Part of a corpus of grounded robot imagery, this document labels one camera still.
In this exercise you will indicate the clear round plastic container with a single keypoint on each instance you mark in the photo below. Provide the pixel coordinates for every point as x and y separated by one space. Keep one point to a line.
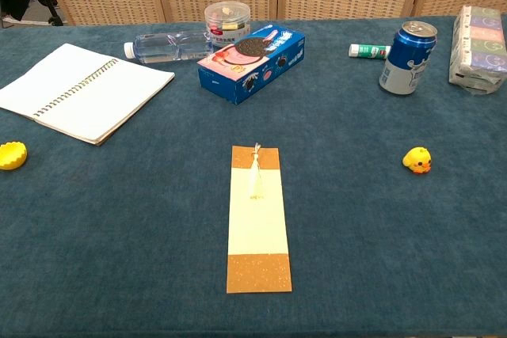
227 17

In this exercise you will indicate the open white spiral notebook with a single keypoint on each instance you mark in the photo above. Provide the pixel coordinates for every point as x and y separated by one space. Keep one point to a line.
79 88

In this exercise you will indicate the wrapped tissue pack bundle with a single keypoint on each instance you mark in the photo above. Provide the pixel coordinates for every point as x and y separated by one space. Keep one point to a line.
477 49

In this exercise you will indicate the green and white glue stick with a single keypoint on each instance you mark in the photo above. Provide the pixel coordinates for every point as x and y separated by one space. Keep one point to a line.
368 51

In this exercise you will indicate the pale yellow bookmark tassel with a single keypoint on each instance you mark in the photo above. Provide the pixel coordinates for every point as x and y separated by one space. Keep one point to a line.
254 179

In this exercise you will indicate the teal table cloth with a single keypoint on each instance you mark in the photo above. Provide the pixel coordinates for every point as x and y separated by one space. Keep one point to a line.
356 215

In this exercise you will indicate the yellow flower-shaped object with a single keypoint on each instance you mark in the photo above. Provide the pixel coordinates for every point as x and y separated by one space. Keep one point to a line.
12 158

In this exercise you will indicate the blue and white drink can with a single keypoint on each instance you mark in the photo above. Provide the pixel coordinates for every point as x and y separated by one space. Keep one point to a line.
408 61

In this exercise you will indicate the blue cookie box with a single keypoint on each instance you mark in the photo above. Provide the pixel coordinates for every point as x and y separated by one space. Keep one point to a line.
253 65

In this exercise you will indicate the yellow rubber duck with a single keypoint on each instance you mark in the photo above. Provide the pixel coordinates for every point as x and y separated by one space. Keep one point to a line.
416 160

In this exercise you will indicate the cream and brown bookmark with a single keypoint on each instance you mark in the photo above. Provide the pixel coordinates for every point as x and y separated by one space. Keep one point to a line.
258 231

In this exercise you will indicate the clear plastic water bottle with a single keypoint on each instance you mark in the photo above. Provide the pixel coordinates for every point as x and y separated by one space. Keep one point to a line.
170 47

